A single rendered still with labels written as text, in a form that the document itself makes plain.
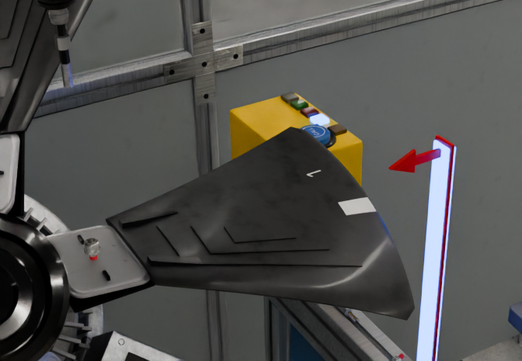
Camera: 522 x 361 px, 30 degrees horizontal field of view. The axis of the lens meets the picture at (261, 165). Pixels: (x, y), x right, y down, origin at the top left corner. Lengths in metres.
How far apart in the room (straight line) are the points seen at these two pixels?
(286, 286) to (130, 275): 0.12
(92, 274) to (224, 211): 0.14
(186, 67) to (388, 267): 0.81
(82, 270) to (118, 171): 0.85
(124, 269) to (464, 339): 1.67
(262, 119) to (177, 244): 0.45
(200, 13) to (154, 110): 0.17
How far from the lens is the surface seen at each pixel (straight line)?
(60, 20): 0.67
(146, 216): 0.81
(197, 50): 1.57
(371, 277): 0.81
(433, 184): 0.94
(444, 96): 1.93
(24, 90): 0.76
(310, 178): 0.87
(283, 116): 1.21
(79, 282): 0.74
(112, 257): 0.77
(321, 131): 1.15
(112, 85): 1.54
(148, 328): 1.81
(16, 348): 0.70
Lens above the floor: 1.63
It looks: 30 degrees down
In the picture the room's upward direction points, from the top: 2 degrees counter-clockwise
